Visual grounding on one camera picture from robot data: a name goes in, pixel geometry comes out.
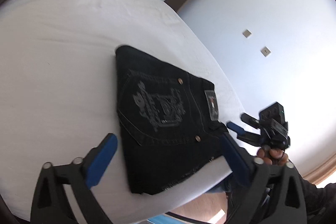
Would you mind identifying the upper wall switch plate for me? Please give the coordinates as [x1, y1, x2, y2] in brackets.
[243, 30, 252, 38]

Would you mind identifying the black jeans pant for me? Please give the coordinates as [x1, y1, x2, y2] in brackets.
[116, 46, 227, 195]

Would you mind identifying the person's right hand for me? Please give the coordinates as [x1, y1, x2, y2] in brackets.
[256, 148, 289, 166]

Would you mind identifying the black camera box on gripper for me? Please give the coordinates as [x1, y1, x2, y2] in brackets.
[259, 102, 288, 130]

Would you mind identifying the white bed mattress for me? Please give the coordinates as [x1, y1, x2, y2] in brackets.
[1, 0, 244, 220]

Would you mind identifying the lower wall socket plate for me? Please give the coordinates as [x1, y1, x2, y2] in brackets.
[260, 46, 271, 57]

